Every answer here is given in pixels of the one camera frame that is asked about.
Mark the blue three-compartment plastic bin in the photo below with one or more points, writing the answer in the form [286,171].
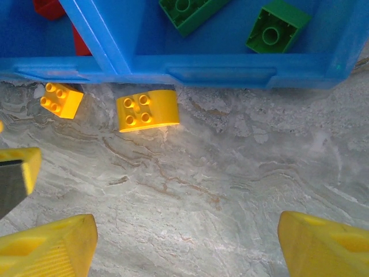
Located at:
[201,67]

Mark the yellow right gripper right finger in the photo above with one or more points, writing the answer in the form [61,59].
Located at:
[323,251]

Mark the red lego brick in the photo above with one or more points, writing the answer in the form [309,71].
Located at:
[49,8]
[81,43]

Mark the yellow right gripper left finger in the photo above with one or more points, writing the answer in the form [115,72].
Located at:
[43,251]

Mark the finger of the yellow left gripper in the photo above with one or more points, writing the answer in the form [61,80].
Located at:
[1,127]
[17,173]

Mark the green square lego brick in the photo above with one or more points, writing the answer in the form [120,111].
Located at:
[288,17]

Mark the yellow curved lego brick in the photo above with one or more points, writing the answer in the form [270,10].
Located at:
[164,109]

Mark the green long lego brick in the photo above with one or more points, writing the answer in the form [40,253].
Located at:
[199,22]

